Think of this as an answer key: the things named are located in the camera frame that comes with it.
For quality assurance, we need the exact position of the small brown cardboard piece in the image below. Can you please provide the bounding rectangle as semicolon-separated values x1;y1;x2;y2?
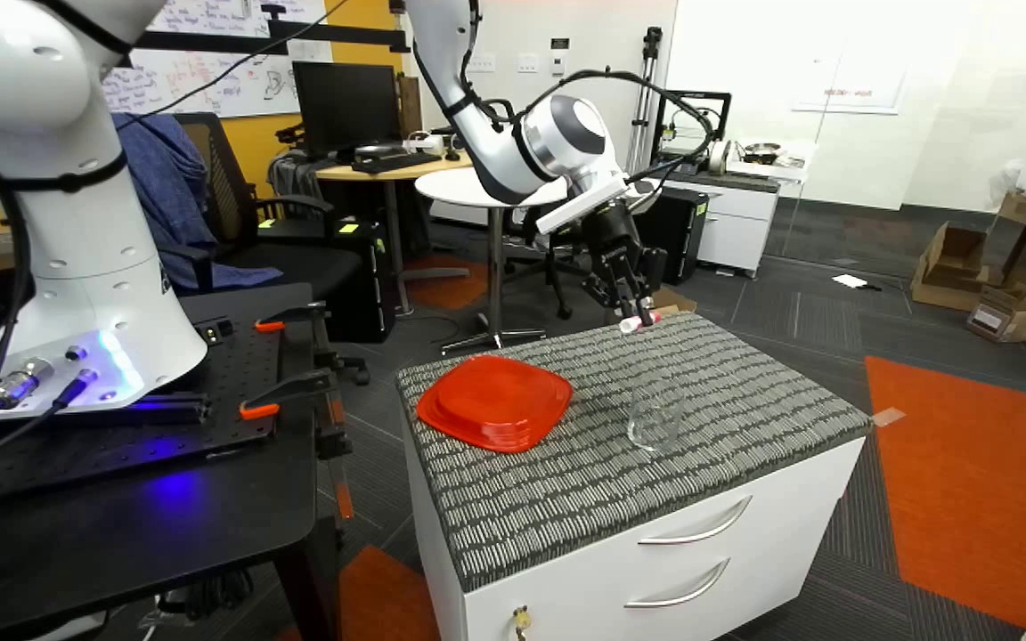
650;282;702;319

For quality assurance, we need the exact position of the small flat cardboard box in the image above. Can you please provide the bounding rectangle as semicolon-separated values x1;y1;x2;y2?
967;294;1026;347

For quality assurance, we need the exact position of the black box cabinet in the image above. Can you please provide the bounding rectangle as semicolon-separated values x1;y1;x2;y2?
631;184;712;286

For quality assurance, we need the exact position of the black overhead frame bar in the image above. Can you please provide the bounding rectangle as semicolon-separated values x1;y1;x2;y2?
131;0;416;65

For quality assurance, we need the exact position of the clear plastic cup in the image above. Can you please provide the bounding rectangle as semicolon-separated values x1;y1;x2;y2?
622;384;696;458

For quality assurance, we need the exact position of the round white pedestal table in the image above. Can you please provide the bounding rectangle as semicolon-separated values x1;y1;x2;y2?
412;163;578;359

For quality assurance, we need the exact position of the white wall thermostat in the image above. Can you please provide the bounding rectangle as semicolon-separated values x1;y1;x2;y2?
544;30;575;83

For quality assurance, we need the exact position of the curved silver drawer handle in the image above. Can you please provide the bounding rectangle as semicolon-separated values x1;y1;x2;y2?
635;496;754;549
620;554;736;613

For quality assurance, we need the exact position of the black computer tower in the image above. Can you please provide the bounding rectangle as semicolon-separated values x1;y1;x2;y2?
327;211;399;344

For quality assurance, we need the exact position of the red square plate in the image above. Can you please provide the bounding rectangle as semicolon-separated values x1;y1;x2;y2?
412;353;578;458

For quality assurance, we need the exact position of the black swivel chair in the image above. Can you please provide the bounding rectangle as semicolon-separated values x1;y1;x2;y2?
499;198;614;319

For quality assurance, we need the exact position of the black computer monitor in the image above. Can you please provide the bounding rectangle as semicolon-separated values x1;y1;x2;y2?
293;61;401;163

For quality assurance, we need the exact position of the black frame 3D printer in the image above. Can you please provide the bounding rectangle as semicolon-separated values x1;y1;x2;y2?
650;84;736;182

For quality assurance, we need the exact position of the open cardboard box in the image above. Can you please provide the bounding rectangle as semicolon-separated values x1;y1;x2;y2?
908;222;990;313

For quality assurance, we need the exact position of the blue jacket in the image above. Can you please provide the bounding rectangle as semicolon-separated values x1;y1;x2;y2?
108;109;286;299

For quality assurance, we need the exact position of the grey striped patterned mat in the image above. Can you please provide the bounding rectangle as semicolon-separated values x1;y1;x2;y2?
395;308;878;594

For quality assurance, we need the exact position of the small dark desk gadget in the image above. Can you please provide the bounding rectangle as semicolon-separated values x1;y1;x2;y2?
736;140;783;166

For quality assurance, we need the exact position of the white drawer cabinet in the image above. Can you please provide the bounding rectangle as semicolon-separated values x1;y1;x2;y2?
399;432;870;641

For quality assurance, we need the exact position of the whiteboard with writing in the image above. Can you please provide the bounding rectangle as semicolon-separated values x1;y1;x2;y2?
101;0;337;121

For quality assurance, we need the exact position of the round wooden desk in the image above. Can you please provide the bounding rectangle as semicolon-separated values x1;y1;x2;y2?
312;147;482;317

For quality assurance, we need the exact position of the black robot table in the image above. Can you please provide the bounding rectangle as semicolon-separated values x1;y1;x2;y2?
0;282;344;641

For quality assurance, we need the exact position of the low white cabinet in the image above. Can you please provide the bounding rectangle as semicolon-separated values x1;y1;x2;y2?
652;163;783;276

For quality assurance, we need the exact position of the orange handled black clamp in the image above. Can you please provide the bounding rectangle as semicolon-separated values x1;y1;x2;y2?
234;365;357;458
254;294;372;387

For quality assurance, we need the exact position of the black keyboard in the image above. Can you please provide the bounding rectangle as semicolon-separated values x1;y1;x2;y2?
349;140;445;179

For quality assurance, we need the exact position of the black camera tripod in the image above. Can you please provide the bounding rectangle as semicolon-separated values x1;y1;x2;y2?
620;23;669;184

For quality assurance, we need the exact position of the black office chair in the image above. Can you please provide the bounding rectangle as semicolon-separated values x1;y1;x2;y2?
171;109;368;299

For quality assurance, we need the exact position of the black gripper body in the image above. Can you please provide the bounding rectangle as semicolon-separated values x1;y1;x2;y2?
589;198;661;299

